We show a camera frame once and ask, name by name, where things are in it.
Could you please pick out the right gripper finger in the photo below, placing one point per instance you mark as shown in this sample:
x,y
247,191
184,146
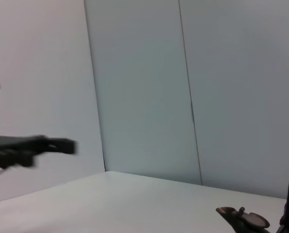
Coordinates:
x,y
25,149

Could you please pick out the black round teapot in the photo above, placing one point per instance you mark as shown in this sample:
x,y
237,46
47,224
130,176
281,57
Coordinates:
x,y
253,219

